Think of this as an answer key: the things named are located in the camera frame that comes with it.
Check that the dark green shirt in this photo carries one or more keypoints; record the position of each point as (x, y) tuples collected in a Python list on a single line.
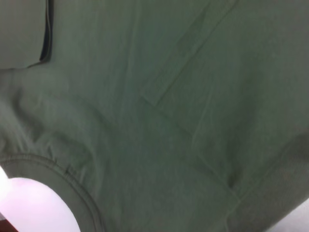
[(154, 96)]

